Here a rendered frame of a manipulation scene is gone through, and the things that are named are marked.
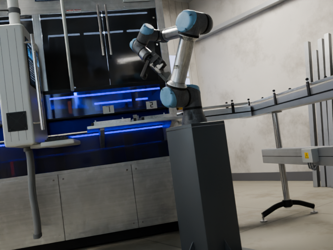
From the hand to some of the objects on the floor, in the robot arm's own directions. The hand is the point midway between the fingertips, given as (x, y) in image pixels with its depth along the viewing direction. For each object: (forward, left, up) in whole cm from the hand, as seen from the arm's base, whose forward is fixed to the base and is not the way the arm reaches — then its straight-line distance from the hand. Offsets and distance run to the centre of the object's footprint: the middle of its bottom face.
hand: (165, 79), depth 230 cm
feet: (+21, -118, -107) cm, 160 cm away
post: (+69, -52, -107) cm, 138 cm away
